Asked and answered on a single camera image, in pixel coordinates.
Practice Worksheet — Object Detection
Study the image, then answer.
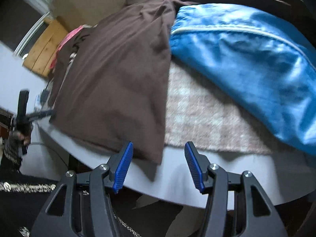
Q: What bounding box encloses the brown sweatshirt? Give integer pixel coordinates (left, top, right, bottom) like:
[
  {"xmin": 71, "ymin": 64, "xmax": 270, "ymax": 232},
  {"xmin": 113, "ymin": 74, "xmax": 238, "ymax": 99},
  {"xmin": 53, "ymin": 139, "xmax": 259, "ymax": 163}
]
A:
[{"xmin": 48, "ymin": 0, "xmax": 315, "ymax": 164}]

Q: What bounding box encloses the blue satin jacket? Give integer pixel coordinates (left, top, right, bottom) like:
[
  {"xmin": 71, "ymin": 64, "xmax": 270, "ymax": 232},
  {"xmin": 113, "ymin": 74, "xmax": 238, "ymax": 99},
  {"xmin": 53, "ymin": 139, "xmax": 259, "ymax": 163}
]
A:
[{"xmin": 169, "ymin": 3, "xmax": 315, "ymax": 155}]

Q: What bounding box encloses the beige folded garment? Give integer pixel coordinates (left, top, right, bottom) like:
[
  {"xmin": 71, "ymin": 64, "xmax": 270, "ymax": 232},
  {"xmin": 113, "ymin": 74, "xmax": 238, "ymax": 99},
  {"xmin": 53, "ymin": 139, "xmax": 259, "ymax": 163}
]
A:
[{"xmin": 63, "ymin": 53, "xmax": 77, "ymax": 83}]

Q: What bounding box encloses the pink plaid blanket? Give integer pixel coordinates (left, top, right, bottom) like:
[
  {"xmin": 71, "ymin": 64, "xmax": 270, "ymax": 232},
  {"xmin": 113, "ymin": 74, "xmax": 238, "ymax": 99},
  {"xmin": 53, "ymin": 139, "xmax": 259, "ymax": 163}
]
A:
[{"xmin": 165, "ymin": 62, "xmax": 278, "ymax": 154}]

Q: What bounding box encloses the pink folded garment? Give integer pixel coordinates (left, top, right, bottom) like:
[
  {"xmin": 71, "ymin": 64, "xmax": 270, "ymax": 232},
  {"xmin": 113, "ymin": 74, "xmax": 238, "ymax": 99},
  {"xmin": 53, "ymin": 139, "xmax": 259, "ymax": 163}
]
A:
[{"xmin": 49, "ymin": 24, "xmax": 85, "ymax": 70}]

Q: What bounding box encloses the person's left hand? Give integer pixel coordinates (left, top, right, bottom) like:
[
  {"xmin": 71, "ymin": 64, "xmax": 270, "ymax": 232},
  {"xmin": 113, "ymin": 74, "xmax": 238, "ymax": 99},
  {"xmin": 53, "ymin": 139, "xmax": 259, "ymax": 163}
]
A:
[{"xmin": 9, "ymin": 130, "xmax": 32, "ymax": 146}]

